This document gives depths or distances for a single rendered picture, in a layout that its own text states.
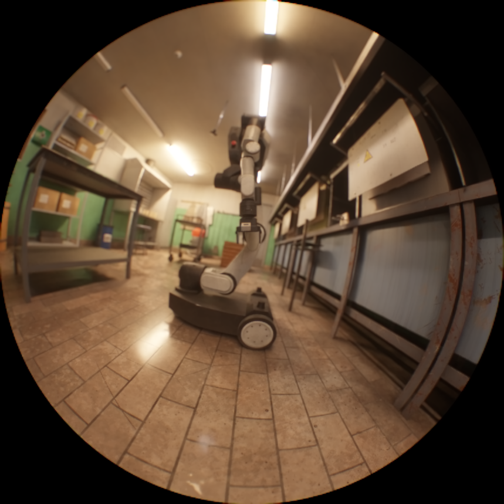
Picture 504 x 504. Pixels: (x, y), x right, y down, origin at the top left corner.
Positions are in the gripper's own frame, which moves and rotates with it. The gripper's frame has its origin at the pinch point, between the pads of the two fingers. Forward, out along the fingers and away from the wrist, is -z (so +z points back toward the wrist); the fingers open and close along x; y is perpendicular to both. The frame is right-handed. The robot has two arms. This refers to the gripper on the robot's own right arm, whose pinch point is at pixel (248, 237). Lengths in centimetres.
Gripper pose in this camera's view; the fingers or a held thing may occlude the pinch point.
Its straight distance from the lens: 80.3
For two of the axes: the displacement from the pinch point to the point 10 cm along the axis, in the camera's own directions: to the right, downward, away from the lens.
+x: 10.0, -0.2, -0.1
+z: -0.2, -10.0, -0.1
